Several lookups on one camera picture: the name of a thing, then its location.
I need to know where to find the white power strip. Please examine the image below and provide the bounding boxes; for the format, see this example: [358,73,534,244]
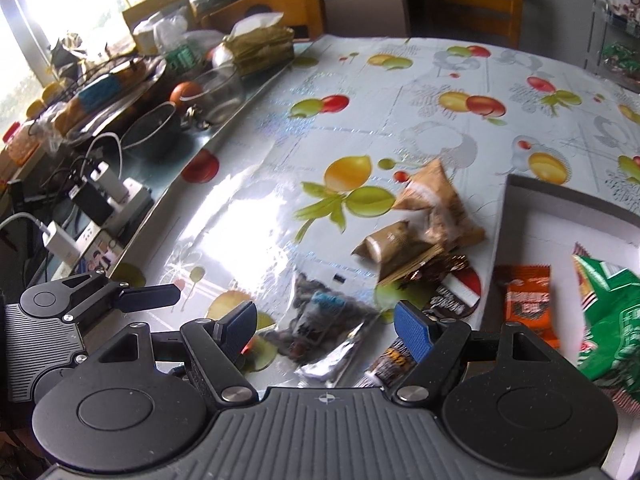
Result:
[80,177,154,261]

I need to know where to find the metal wire rack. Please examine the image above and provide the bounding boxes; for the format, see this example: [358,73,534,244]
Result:
[581,0,640,88]

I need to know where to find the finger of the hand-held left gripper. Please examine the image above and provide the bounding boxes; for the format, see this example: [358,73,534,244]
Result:
[62,271,182,322]

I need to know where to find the orange snack packet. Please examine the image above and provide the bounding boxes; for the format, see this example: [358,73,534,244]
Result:
[502,264,562,347]

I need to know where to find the orange fruit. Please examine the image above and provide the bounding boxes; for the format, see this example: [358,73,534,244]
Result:
[169,81,204,109]

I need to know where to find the white charger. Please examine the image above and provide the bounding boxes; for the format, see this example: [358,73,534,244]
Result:
[89,161,129,202]
[41,220,82,267]

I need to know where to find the white cardboard box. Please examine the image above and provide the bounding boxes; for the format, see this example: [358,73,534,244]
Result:
[477,174,640,480]

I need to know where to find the black yellow tube snack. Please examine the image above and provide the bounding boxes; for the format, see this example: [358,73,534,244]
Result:
[364,337,418,387]

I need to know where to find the green wrapped candies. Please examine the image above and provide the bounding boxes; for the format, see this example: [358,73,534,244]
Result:
[601,41,640,79]

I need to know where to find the brown gold chocolate wrapper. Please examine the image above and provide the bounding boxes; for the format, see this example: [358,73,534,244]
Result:
[412,254,471,282]

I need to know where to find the triangular brown snack packet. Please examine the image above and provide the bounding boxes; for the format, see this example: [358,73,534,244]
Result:
[394,157,487,252]

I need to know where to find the orange lidded jar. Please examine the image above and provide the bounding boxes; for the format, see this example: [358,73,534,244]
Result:
[0,124,40,167]

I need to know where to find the clear sunflower seed packet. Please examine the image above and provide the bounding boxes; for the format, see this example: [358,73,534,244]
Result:
[269,272,382,387]

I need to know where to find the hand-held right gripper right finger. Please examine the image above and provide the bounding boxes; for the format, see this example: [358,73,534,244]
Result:
[392,300,551,404]

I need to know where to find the dark bowl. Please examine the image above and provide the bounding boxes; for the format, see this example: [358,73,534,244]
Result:
[120,102,182,162]

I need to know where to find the small brown snack packet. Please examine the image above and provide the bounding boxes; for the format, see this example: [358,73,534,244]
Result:
[351,220,447,283]

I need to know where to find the metal tray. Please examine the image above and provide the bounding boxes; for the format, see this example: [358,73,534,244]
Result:
[64,56,169,142]

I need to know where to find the green snack bag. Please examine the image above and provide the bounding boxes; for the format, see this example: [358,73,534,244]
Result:
[571,242,640,403]

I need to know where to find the black charger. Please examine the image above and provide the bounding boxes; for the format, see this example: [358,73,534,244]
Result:
[70,182,114,224]

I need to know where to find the yellow green tissue pack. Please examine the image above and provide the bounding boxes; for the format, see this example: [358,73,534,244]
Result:
[221,12,297,77]

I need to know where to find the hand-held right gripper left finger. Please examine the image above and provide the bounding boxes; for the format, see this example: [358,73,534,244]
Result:
[97,301,261,407]

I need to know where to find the crumpled white plastic bag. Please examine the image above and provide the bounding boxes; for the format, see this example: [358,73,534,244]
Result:
[134,14,192,55]

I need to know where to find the glass jar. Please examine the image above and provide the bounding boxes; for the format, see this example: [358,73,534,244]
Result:
[191,65,247,129]

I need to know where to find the fruit print tablecloth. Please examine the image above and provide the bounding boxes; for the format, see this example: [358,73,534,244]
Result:
[107,35,640,391]

